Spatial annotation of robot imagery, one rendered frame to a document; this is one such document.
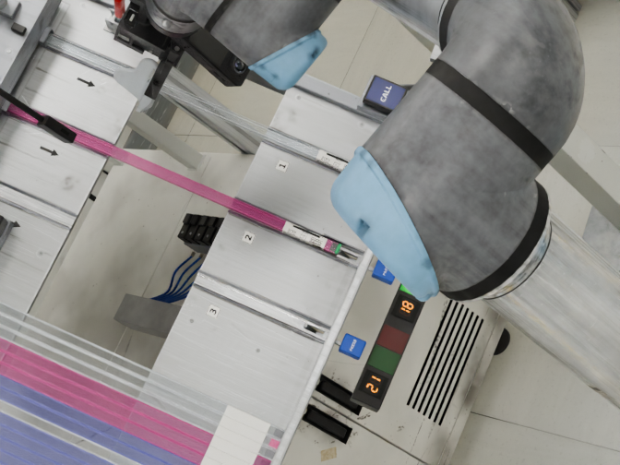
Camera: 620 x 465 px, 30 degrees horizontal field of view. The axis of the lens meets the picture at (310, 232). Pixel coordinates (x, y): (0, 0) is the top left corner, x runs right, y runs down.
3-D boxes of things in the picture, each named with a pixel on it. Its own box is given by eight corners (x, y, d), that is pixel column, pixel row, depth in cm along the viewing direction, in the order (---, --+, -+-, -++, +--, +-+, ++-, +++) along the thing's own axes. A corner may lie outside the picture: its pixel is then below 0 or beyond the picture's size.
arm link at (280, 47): (353, 14, 117) (270, -58, 116) (282, 99, 118) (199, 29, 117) (351, 16, 125) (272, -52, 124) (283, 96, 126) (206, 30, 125)
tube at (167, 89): (374, 174, 157) (374, 172, 156) (369, 184, 157) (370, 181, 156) (40, 30, 161) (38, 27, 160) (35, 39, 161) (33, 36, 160)
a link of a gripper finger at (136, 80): (105, 92, 146) (131, 38, 140) (148, 114, 147) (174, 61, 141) (97, 105, 144) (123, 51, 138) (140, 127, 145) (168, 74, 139)
